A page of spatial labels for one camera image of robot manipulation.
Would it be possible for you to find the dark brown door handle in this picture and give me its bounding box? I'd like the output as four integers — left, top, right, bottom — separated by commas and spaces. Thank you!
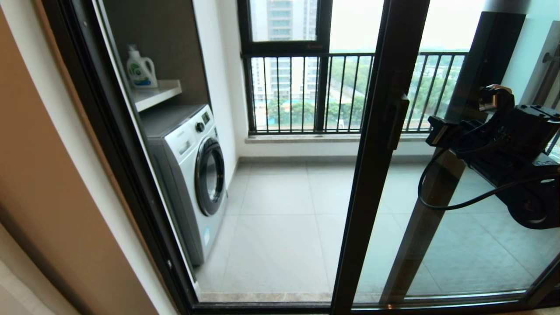
385, 94, 410, 150

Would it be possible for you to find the dark brown sliding glass door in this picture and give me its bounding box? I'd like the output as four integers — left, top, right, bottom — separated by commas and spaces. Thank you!
330, 0, 560, 315

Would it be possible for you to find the dark framed sliding glass door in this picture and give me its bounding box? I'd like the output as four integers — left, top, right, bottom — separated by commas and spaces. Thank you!
42, 0, 560, 315

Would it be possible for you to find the dark brown fixed glass door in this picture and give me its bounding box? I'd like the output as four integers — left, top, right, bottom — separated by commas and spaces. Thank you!
380, 12, 560, 307

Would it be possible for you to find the long black balcony railing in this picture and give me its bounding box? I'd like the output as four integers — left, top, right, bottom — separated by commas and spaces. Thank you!
252, 52, 469, 134

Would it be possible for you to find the long stone window sill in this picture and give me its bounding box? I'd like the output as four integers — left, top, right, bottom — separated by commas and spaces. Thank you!
245, 134, 431, 145

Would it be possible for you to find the white front-load washing machine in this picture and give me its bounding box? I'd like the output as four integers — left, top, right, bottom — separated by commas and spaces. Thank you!
140, 104, 228, 267

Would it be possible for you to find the white detergent bottle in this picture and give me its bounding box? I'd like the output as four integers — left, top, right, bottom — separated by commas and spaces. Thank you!
126, 44, 159, 89

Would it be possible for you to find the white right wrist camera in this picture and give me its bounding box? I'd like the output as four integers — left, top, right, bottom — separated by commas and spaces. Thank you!
478, 84, 516, 115

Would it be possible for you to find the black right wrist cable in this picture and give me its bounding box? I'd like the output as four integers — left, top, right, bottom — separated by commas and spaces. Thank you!
418, 147, 560, 211

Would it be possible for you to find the white wall shelf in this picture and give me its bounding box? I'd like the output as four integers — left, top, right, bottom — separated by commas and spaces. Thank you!
131, 79, 183, 112

